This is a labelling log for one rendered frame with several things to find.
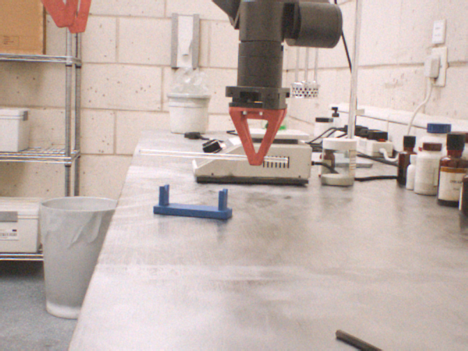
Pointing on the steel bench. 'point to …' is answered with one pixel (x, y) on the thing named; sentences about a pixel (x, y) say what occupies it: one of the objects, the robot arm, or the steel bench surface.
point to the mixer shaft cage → (301, 90)
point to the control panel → (216, 152)
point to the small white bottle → (411, 173)
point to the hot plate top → (281, 134)
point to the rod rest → (221, 212)
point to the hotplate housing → (292, 170)
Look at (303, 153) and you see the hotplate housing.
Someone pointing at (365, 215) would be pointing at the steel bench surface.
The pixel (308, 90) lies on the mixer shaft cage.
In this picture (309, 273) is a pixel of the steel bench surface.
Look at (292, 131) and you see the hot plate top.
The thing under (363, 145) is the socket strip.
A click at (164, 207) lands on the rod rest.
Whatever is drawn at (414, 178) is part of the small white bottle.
